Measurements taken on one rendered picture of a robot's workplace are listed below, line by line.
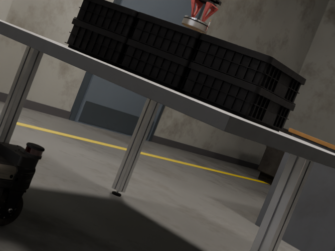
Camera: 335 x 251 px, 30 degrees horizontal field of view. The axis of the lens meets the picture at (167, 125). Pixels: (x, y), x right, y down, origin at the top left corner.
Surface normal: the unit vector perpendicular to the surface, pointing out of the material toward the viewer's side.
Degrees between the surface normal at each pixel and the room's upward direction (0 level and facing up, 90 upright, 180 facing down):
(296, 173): 90
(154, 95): 90
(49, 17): 90
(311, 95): 90
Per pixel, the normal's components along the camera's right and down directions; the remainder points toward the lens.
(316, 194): -0.70, -0.24
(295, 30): 0.72, 0.33
